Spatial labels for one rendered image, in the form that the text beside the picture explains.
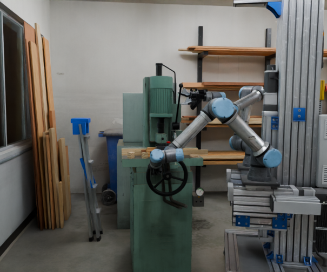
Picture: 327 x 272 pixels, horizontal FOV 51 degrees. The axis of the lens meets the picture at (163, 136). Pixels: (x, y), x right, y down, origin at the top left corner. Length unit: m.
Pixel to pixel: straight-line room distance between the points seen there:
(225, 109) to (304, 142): 0.71
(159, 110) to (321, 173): 1.19
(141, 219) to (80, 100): 2.73
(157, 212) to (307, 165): 1.10
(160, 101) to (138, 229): 0.96
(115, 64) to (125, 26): 0.55
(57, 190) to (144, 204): 1.42
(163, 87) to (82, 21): 2.73
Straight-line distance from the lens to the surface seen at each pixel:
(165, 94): 2.56
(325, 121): 2.41
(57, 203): 3.76
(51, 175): 3.71
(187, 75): 4.99
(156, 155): 1.92
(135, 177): 2.51
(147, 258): 2.71
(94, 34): 5.03
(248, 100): 2.65
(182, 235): 2.68
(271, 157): 2.08
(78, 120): 3.25
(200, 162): 2.56
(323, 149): 2.43
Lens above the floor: 1.29
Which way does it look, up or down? 5 degrees down
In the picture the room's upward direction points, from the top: straight up
